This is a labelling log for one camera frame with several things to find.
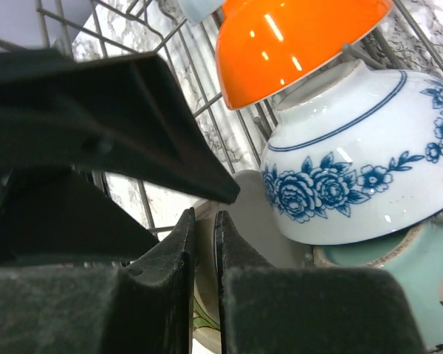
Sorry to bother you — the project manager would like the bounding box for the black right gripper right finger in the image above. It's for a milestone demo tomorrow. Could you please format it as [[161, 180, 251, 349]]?
[[215, 211, 426, 353]]

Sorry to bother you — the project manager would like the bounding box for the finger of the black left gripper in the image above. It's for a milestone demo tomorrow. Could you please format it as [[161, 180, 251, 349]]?
[[0, 167, 159, 264], [0, 48, 240, 204]]

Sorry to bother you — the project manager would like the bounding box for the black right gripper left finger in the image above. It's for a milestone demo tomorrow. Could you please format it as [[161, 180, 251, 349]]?
[[0, 209, 196, 353]]

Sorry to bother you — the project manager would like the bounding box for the beige patterned bowl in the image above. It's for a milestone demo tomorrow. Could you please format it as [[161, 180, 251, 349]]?
[[193, 170, 313, 353]]

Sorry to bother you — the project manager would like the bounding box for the grey bowl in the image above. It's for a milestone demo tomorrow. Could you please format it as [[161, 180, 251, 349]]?
[[177, 0, 225, 25]]

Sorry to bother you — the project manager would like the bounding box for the white round bowl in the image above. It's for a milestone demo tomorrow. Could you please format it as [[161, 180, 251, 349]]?
[[216, 0, 393, 110]]

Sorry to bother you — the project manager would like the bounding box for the celadon green bowl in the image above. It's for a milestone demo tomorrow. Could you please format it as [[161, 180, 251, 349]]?
[[313, 212, 443, 353]]

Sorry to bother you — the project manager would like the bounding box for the blue floral bowl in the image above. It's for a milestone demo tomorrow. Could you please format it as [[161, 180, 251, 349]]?
[[261, 60, 443, 245]]

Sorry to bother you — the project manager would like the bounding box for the grey wire dish rack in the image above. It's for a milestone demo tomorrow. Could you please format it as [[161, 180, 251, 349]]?
[[35, 0, 443, 237]]

